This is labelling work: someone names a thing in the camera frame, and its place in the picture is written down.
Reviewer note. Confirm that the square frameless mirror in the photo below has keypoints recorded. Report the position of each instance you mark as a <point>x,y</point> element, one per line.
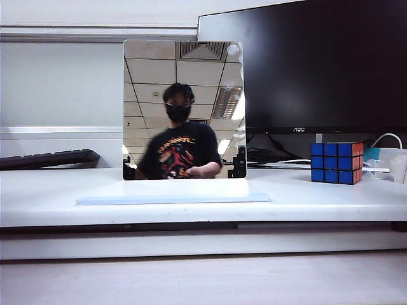
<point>149,66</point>

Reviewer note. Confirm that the Rubik's cube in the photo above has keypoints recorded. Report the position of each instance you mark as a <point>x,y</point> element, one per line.
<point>332,162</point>

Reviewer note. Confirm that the grey monitor stand neck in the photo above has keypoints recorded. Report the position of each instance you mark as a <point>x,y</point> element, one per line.
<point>319,138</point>

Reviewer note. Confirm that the black AOC computer monitor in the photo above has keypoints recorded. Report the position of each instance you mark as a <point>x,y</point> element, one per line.
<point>318,63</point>

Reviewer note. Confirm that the black computer keyboard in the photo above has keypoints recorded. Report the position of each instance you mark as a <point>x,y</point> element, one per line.
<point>54,158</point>

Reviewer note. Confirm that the clear plastic bag with teal print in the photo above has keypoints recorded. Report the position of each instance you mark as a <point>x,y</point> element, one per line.
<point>386,163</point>

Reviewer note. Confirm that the light blue mirror base plate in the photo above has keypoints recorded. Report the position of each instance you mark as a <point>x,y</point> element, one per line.
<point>171,199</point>

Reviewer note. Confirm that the aluminium partition rail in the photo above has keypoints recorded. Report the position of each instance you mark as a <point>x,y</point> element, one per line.
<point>95,33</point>
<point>60,132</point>

